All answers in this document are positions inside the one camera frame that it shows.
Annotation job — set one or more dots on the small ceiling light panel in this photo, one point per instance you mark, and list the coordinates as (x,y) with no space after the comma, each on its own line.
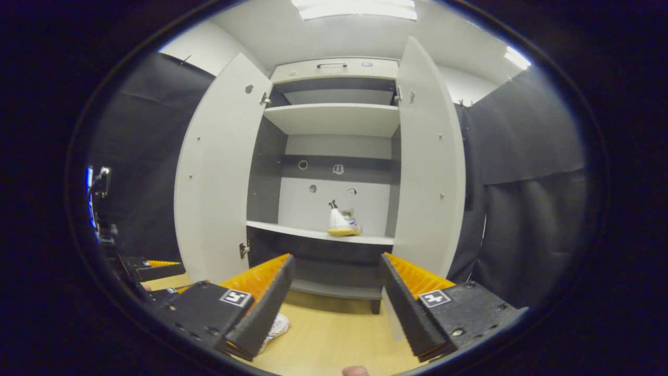
(517,57)

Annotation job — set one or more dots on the white shoe cabinet door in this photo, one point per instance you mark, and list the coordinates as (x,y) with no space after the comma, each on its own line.
(219,183)
(428,183)

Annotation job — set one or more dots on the thin white cabinet shelf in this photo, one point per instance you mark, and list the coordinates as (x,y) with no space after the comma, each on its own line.
(292,230)

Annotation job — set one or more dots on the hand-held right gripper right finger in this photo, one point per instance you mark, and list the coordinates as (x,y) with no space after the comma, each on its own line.
(404,308)

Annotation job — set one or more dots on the black backdrop cloth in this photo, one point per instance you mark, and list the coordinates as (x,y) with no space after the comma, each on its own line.
(532,219)
(146,156)

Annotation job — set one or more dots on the wide white cabinet shelf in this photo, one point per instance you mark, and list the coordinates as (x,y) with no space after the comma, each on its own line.
(334,120)

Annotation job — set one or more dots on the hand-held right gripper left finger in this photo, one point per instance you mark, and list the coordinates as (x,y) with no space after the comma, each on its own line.
(271,303)

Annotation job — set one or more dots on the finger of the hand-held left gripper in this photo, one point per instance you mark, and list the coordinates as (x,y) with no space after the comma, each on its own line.
(163,295)
(162,271)

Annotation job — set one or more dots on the white canvas shoe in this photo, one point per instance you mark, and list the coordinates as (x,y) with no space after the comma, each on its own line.
(278,326)
(342,224)

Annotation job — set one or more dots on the white and grey shoe cabinet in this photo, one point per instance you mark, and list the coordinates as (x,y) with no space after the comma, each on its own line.
(302,209)

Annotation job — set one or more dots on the dark stand device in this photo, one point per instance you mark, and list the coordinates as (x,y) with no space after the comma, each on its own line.
(103,183)

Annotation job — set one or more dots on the blue lit screen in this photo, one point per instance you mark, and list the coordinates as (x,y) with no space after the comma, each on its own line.
(89,203)

